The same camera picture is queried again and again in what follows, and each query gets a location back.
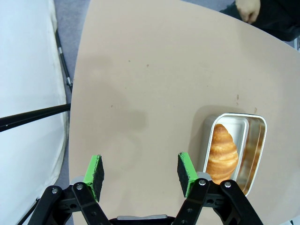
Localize black tripod legs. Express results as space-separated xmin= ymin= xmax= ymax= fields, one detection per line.
xmin=0 ymin=29 xmax=74 ymax=133

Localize golden croissant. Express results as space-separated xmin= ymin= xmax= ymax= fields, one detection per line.
xmin=205 ymin=123 xmax=240 ymax=186

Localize person's right hand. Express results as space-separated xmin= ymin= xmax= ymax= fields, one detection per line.
xmin=235 ymin=0 xmax=262 ymax=25

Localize person in black t-shirt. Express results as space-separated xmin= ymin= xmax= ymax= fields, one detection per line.
xmin=220 ymin=0 xmax=300 ymax=42

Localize steel rectangular container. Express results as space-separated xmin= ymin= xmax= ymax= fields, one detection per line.
xmin=202 ymin=112 xmax=268 ymax=197

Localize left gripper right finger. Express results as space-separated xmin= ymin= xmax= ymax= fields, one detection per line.
xmin=173 ymin=151 xmax=263 ymax=225

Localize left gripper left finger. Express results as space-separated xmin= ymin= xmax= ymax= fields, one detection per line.
xmin=27 ymin=154 xmax=111 ymax=225

